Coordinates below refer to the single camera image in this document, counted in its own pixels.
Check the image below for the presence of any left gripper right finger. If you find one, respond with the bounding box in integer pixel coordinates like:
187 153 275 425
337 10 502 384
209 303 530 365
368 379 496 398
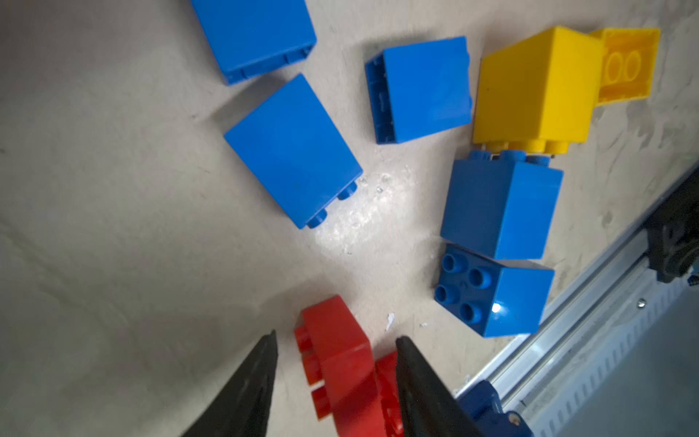
396 336 482 436

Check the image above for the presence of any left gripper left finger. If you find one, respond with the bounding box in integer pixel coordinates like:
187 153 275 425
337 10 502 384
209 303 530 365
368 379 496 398
182 331 279 437

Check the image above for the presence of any red lego brick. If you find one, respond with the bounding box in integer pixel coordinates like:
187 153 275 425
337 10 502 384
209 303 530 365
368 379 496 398
294 296 405 436

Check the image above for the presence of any blue lego brick bottom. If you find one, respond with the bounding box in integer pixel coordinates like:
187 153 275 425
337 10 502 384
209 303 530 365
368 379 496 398
434 244 555 338

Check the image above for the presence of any blue lego brick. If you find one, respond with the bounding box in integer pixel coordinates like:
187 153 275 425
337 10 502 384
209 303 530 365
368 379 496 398
224 74 363 229
192 0 317 86
365 36 473 145
434 244 555 338
441 150 564 260

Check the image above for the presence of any blue lego brick lower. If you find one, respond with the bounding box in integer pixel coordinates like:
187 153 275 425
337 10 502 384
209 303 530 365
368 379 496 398
441 150 564 260

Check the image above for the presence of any blue lego brick left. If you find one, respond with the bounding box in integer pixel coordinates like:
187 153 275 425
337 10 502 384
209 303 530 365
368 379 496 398
224 74 363 229

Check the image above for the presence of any blue lego brick centre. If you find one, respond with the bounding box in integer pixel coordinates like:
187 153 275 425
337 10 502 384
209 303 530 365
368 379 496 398
365 36 473 145

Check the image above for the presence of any yellow lego brick slanted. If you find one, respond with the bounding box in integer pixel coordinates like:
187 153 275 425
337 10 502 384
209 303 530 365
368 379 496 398
473 27 603 155

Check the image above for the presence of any yellow lego open underside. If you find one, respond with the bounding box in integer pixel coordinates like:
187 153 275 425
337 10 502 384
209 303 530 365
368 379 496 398
590 28 661 107

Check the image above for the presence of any aluminium rail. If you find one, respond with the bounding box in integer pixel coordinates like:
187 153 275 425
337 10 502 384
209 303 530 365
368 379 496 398
455 157 699 437

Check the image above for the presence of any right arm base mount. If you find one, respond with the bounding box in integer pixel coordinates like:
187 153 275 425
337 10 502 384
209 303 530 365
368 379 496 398
645 169 698 283

